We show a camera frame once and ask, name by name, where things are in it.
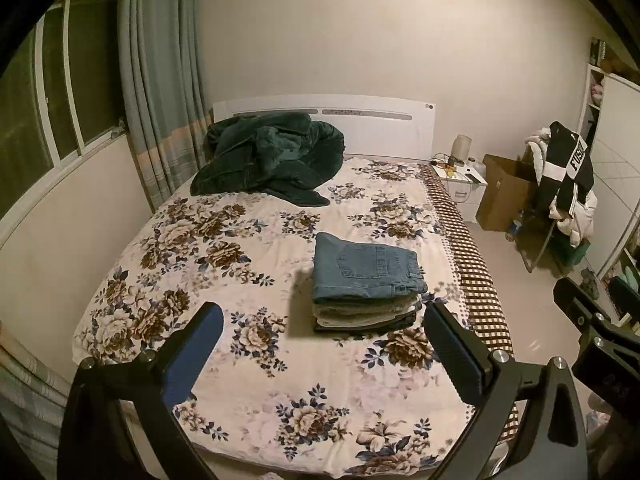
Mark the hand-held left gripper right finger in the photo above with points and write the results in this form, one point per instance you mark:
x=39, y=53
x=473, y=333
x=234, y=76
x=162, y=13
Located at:
x=452, y=355

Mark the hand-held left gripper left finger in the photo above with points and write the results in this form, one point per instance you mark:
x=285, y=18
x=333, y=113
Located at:
x=197, y=355

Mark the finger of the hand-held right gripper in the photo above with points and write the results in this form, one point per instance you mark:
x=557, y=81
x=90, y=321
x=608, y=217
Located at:
x=580, y=305
x=627, y=295

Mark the blue jeans pants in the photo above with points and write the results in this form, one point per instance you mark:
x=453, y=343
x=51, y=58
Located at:
x=360, y=265

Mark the dark green slipper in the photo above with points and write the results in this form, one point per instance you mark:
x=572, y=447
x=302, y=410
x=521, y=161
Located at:
x=589, y=277

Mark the teal storage box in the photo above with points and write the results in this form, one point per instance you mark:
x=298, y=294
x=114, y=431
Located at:
x=577, y=255

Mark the chair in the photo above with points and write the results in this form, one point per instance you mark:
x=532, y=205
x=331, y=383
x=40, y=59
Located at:
x=537, y=250

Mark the brown checkered blanket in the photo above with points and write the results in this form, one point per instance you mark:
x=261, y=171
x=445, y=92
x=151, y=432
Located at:
x=475, y=270

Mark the beige folded garment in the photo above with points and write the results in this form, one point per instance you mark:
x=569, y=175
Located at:
x=370, y=320

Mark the floral bed sheet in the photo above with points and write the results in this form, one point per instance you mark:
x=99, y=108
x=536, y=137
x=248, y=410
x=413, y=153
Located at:
x=225, y=260

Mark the grey fluffy folded garment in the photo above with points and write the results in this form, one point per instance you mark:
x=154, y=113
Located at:
x=365, y=307

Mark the plastic water bottle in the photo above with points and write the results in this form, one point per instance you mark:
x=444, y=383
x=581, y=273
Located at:
x=514, y=227

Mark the large cardboard box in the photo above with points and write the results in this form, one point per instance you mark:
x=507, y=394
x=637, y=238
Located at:
x=502, y=195

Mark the white wardrobe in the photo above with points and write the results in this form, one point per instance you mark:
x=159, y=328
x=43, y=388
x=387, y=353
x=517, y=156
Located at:
x=615, y=160

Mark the black jacket with white stripe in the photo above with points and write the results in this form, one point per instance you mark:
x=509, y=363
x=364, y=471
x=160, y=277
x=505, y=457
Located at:
x=565, y=160

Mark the white nightstand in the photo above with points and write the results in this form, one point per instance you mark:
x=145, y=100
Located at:
x=467, y=197

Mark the dark flat device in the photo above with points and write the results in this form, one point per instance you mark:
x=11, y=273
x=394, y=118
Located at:
x=474, y=176

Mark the striped cloth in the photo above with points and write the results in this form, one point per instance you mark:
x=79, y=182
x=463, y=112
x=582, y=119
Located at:
x=30, y=410

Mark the white table lamp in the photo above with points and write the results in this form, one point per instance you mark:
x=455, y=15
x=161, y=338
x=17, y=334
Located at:
x=461, y=147

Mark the pink plush toy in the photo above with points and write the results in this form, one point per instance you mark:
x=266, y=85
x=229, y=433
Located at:
x=596, y=94

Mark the dark green plush blanket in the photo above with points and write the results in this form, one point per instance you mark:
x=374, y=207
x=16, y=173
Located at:
x=270, y=155

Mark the white headboard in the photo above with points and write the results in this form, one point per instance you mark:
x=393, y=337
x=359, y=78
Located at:
x=375, y=130

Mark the grey-green curtain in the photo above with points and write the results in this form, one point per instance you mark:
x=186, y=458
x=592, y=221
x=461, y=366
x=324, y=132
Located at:
x=160, y=85

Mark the window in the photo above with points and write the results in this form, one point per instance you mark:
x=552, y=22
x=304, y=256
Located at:
x=55, y=90

